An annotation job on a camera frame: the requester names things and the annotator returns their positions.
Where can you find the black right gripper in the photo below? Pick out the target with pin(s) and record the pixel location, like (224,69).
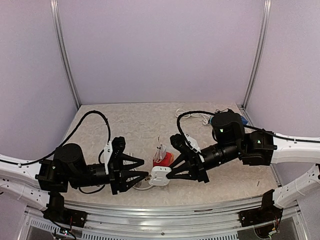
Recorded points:
(194,165)

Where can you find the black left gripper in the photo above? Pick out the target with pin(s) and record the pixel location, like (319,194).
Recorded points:
(117,167)

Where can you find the white multi-outlet plug adapter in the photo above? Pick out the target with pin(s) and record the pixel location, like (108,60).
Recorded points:
(158,176)

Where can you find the white usb charger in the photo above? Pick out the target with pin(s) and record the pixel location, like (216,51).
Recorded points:
(162,150)

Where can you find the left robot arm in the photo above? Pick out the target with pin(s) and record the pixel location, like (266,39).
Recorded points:
(42,184)

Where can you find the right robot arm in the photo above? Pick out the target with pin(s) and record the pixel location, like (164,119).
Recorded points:
(257,148)

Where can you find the red cube adapter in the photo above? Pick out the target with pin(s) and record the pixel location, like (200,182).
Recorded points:
(165,161)

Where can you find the blue cube adapter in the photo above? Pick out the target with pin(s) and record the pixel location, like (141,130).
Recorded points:
(244,120)

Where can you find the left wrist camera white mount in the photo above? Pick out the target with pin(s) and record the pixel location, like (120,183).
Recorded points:
(107,153)

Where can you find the aluminium front rail frame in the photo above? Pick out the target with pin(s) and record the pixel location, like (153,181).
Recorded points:
(200,221)

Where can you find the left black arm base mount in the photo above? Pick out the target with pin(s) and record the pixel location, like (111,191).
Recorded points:
(58,213)

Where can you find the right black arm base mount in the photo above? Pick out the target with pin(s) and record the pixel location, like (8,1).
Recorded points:
(265,213)

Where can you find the right aluminium corner post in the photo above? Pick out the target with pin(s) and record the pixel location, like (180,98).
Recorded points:
(258,52)

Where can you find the aluminium corner post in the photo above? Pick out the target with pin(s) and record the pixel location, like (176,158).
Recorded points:
(54,5)
(258,52)

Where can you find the left aluminium corner post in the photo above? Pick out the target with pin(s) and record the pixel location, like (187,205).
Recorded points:
(54,5)

